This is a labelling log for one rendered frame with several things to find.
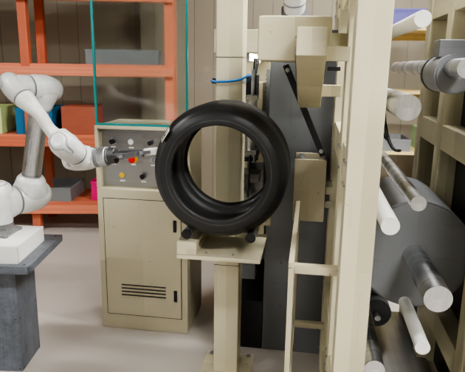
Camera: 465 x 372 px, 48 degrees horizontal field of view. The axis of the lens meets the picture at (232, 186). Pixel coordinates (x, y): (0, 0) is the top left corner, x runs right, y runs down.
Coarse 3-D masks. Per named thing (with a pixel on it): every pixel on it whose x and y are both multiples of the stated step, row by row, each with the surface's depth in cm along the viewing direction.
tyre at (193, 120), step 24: (192, 120) 211; (216, 120) 209; (240, 120) 208; (264, 120) 211; (168, 144) 214; (264, 144) 208; (168, 168) 216; (288, 168) 215; (168, 192) 219; (192, 192) 246; (264, 192) 212; (192, 216) 219; (216, 216) 244; (240, 216) 216; (264, 216) 217
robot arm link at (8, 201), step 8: (0, 184) 264; (8, 184) 269; (0, 192) 263; (8, 192) 266; (16, 192) 272; (0, 200) 263; (8, 200) 266; (16, 200) 270; (0, 208) 263; (8, 208) 266; (16, 208) 271; (0, 216) 264; (8, 216) 267; (0, 224) 265
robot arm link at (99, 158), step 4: (96, 148) 230; (100, 148) 229; (104, 148) 229; (92, 152) 229; (96, 152) 229; (100, 152) 228; (104, 152) 229; (92, 156) 229; (96, 156) 228; (100, 156) 228; (104, 156) 229; (96, 160) 229; (100, 160) 228; (104, 160) 228; (96, 164) 230; (100, 164) 230; (104, 164) 230; (108, 164) 233
